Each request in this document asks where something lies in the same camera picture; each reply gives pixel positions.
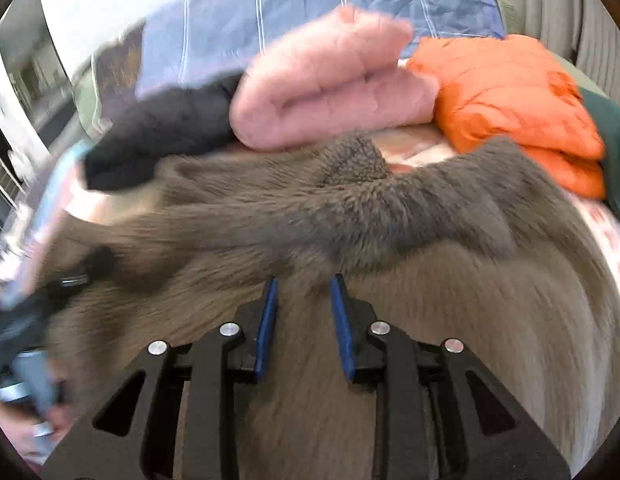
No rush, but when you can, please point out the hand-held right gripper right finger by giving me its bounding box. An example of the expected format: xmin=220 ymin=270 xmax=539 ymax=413
xmin=329 ymin=273 xmax=571 ymax=480

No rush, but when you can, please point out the pink fleece garment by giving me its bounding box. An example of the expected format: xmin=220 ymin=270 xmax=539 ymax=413
xmin=229 ymin=4 xmax=441 ymax=151

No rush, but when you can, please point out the pale pleated curtain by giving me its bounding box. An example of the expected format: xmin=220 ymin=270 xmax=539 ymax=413
xmin=510 ymin=0 xmax=620 ymax=111

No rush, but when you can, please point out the blue plaid blanket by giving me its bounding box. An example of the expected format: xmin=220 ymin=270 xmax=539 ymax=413
xmin=135 ymin=0 xmax=506 ymax=101

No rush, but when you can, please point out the dark green garment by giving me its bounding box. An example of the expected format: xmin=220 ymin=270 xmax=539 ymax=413
xmin=577 ymin=87 xmax=620 ymax=221

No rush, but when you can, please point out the person's left hand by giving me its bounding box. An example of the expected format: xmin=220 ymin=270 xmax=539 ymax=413
xmin=0 ymin=380 xmax=80 ymax=466

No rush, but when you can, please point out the olive brown fleece jacket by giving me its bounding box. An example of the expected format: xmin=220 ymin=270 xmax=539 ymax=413
xmin=37 ymin=130 xmax=620 ymax=480

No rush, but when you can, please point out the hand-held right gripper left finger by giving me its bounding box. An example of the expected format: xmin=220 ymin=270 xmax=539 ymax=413
xmin=40 ymin=275 xmax=281 ymax=480

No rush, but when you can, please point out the orange puffer jacket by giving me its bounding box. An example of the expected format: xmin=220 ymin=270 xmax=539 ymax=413
xmin=405 ymin=34 xmax=607 ymax=200

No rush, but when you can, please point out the black puffer jacket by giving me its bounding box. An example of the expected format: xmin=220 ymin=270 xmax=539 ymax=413
xmin=84 ymin=72 xmax=246 ymax=192

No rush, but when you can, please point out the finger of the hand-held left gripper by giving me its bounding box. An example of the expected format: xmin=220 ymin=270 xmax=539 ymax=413
xmin=50 ymin=246 xmax=117 ymax=292

